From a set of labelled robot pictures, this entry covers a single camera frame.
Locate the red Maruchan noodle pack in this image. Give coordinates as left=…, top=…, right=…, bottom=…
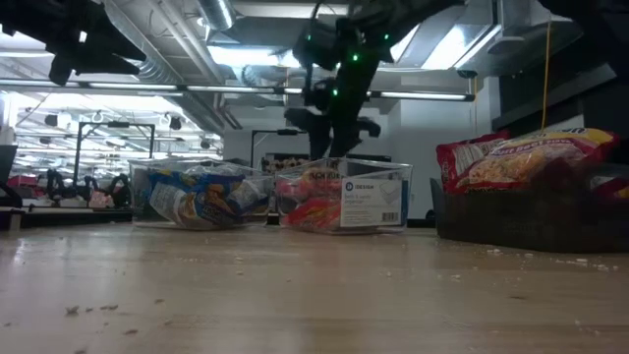
left=589, top=175, right=629, bottom=201
left=435, top=130, right=512, bottom=194
left=454, top=127, right=620, bottom=196

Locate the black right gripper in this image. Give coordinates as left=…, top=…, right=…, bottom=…
left=283, top=73, right=382, bottom=159

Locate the suspended linear light rail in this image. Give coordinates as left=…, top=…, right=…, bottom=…
left=0, top=77, right=477, bottom=103

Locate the orange Maruchan noodle pack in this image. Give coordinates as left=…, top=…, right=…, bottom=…
left=277, top=176, right=341, bottom=204
left=299, top=165, right=346, bottom=185
left=282, top=199, right=344, bottom=231

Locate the smoky clear plastic bin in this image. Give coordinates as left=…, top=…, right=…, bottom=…
left=429, top=161, right=629, bottom=255

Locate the round silver ventilation duct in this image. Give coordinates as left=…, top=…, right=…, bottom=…
left=196, top=0, right=238, bottom=31

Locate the blue Maruchan noodle pack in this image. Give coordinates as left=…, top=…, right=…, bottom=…
left=146, top=169, right=247, bottom=230
left=230, top=176, right=274, bottom=220

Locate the clear plastic bin with label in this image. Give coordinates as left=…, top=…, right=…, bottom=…
left=273, top=156, right=414, bottom=236

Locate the silver rectangular ventilation duct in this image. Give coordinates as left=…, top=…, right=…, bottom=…
left=392, top=0, right=586, bottom=78

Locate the black frame stand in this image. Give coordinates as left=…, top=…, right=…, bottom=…
left=249, top=128, right=315, bottom=169
left=72, top=121, right=157, bottom=186

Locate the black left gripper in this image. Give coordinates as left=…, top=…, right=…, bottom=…
left=46, top=0, right=147, bottom=88

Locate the silver spiral ventilation duct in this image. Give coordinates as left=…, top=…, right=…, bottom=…
left=102, top=0, right=228, bottom=139

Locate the black background table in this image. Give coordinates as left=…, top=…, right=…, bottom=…
left=22, top=207, right=135, bottom=229

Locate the black monitor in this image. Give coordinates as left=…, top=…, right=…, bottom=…
left=0, top=144, right=24, bottom=208

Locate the yellow power cord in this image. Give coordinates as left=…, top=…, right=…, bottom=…
left=539, top=22, right=553, bottom=132

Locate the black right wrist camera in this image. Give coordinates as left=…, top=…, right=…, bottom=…
left=293, top=19, right=341, bottom=71

